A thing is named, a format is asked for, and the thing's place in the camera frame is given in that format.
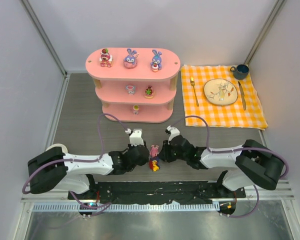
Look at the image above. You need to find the gold fork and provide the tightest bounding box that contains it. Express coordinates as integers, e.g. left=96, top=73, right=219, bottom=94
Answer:
left=190, top=76, right=199, bottom=107

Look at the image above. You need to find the white ceramic bowl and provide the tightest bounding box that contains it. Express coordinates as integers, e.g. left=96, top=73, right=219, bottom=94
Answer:
left=45, top=143, right=68, bottom=154

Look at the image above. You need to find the purple cable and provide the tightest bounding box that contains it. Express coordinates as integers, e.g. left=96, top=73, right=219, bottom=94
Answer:
left=21, top=113, right=131, bottom=195
left=171, top=115, right=290, bottom=218

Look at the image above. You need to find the pink three-tier wooden shelf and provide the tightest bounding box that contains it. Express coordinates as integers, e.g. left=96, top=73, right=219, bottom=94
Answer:
left=85, top=47, right=181, bottom=123

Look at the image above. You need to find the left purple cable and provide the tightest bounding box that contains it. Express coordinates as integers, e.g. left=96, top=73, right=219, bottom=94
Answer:
left=21, top=113, right=131, bottom=195

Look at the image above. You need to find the pink toy with yellow hat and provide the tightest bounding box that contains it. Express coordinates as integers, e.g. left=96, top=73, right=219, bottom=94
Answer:
left=132, top=105, right=140, bottom=115

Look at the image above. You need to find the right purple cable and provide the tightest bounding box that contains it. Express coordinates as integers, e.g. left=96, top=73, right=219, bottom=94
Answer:
left=171, top=115, right=290, bottom=218

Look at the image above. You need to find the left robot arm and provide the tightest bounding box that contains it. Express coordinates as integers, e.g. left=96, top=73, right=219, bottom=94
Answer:
left=22, top=144, right=150, bottom=195

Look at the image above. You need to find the dark blue ceramic mug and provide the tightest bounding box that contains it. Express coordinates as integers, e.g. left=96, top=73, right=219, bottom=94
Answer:
left=230, top=64, right=250, bottom=80

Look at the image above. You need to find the pink pig toy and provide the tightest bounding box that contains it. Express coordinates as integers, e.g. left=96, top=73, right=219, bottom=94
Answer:
left=149, top=144, right=159, bottom=158

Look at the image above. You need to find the red yellow bird toy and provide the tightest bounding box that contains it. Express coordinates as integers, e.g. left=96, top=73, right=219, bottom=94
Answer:
left=148, top=157, right=160, bottom=172

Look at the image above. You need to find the purple bunny with cake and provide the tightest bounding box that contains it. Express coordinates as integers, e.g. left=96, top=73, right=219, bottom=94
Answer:
left=150, top=49, right=162, bottom=72

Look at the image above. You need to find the white slotted cable duct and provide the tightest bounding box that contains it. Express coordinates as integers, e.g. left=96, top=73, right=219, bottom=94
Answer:
left=32, top=201, right=220, bottom=213

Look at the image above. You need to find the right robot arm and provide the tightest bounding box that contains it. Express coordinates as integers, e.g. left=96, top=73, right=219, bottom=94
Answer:
left=158, top=135, right=285, bottom=191

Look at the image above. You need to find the white pink toy middle shelf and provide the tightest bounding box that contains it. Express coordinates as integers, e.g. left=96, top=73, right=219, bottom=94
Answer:
left=125, top=85, right=136, bottom=95

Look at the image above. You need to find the cream decorated ceramic plate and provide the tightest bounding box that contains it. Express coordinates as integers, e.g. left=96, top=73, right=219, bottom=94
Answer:
left=203, top=78, right=238, bottom=106

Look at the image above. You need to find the yellow white checkered cloth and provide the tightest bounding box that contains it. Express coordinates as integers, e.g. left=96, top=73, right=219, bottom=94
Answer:
left=180, top=65, right=268, bottom=130

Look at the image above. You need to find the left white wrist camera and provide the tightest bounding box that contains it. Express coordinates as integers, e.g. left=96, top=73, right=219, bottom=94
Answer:
left=125, top=128, right=144, bottom=147

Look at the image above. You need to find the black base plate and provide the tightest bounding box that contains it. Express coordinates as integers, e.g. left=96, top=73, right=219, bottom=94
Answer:
left=75, top=181, right=246, bottom=205

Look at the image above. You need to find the pink bear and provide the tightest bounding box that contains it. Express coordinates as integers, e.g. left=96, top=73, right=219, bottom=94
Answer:
left=144, top=85, right=155, bottom=99
left=99, top=48, right=114, bottom=68

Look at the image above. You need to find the gold knife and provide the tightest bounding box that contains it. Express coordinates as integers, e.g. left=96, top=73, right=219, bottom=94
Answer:
left=238, top=82, right=247, bottom=111

